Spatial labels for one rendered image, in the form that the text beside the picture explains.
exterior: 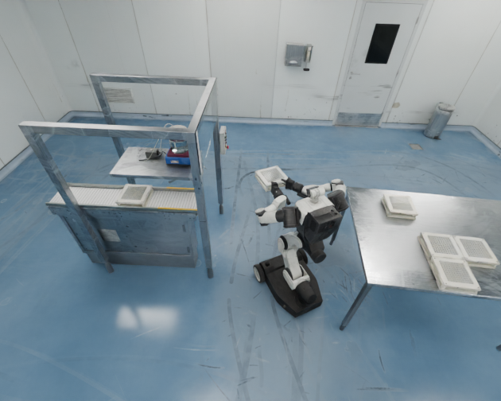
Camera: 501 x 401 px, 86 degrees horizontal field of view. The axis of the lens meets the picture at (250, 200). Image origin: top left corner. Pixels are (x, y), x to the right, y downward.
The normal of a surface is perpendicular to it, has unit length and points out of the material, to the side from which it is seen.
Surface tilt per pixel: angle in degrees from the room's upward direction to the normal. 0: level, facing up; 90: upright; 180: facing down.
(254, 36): 90
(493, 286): 0
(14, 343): 0
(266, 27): 90
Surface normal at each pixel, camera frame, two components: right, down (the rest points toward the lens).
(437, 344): 0.03, -0.73
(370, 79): -0.03, 0.68
